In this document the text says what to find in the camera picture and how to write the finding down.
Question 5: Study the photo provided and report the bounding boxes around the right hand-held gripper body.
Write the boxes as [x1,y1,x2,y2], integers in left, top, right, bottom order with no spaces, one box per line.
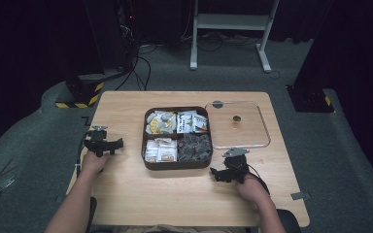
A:
[221,148,251,184]

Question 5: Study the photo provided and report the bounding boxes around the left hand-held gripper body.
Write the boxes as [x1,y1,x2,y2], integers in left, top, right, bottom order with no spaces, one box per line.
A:
[84,125,116,158]

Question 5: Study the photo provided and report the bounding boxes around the person's left hand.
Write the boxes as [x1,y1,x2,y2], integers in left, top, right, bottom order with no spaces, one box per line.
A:
[81,150,112,179]

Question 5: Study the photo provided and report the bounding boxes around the person's right hand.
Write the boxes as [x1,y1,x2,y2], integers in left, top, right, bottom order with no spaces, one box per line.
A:
[237,172,270,206]

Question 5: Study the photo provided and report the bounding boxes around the pile of dark wrapped candies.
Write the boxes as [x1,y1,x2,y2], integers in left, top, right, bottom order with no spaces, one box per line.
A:
[177,133,213,163]

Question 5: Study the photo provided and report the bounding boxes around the brown divided snack box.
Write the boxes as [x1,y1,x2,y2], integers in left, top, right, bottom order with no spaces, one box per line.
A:
[141,105,214,172]

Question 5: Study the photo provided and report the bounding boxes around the clear plastic lid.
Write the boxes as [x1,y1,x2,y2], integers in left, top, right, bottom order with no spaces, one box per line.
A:
[204,100,272,150]

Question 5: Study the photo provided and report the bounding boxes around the white orange snack packets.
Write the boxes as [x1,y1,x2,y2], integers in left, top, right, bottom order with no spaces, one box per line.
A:
[144,137,178,163]

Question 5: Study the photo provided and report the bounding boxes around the pile of white yellow packets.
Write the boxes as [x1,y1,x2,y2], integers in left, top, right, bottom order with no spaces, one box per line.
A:
[145,110,178,135]

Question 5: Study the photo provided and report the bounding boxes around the black column with striped base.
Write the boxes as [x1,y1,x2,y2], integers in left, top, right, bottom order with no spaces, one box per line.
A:
[54,0,134,110]

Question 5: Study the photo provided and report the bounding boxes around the white printed snack packets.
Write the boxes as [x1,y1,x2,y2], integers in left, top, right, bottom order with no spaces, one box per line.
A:
[176,110,209,134]

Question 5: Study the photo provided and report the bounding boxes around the person's beige clothing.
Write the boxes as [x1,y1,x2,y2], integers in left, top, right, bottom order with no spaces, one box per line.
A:
[112,223,248,233]

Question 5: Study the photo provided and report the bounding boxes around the white metal stand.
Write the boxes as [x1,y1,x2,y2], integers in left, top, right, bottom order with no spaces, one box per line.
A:
[189,0,282,74]

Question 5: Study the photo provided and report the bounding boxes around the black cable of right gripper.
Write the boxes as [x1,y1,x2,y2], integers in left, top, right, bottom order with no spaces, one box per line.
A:
[246,163,271,196]

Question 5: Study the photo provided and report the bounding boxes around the black floor cables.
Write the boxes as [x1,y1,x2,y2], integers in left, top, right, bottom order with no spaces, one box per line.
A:
[114,28,273,92]

